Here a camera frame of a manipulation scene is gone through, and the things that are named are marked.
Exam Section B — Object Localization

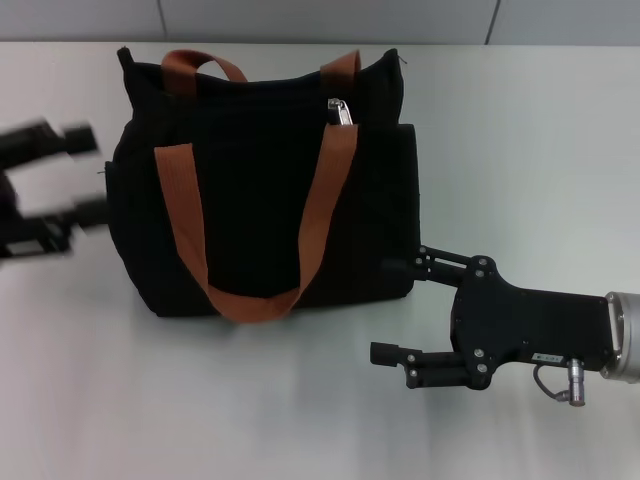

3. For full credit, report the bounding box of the silver metal zipper pull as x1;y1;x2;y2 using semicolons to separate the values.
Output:
326;96;357;128

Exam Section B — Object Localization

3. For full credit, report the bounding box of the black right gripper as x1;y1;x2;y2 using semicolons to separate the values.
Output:
369;243;620;392

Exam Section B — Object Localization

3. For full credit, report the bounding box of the black bag with orange handles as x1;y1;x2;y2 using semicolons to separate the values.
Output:
101;45;424;325

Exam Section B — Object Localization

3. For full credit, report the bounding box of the right gripper cable with plugs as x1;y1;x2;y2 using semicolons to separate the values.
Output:
531;357;592;406

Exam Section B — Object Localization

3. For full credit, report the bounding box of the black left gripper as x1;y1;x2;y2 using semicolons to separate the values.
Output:
0;116;110;262

